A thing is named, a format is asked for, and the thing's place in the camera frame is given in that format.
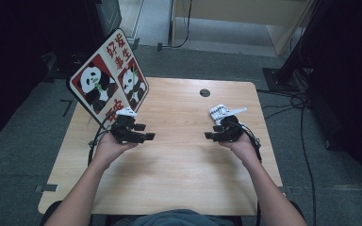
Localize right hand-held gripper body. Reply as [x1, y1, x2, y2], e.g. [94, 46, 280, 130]
[218, 106, 248, 143]

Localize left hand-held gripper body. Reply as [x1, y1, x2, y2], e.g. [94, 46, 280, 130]
[109, 106, 146, 145]

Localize panda picture board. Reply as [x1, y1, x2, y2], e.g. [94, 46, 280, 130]
[67, 27, 150, 125]

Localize person's right hand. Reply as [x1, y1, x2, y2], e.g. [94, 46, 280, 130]
[218, 133, 261, 167]

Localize person's left hand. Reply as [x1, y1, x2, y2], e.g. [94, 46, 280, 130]
[92, 132, 140, 168]

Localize black metal stand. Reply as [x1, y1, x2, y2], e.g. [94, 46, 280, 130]
[262, 0, 331, 93]

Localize person's blue-grey shirt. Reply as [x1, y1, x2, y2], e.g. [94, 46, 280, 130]
[112, 208, 238, 226]

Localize black flat stand base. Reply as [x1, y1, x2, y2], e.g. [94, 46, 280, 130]
[43, 51, 88, 81]

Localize grey tape strip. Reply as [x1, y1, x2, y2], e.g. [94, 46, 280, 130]
[34, 184, 59, 193]

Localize light wooden cabinet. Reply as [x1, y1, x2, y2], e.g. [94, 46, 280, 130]
[171, 0, 315, 57]

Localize dark curtain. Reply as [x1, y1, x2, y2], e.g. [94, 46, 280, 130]
[0, 0, 97, 144]
[307, 0, 362, 203]

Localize right hand-held gripper cable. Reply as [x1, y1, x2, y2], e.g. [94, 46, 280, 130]
[239, 121, 263, 226]

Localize hand-held gripper cable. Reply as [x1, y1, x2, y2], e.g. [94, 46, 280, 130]
[239, 121, 263, 226]
[87, 114, 116, 168]

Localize left hand-held gripper cable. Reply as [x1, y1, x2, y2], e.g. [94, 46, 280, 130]
[87, 114, 116, 168]

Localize black floor cables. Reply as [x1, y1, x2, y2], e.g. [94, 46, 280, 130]
[257, 89, 318, 226]

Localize black hanging cable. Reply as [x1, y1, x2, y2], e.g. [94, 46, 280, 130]
[161, 0, 193, 50]

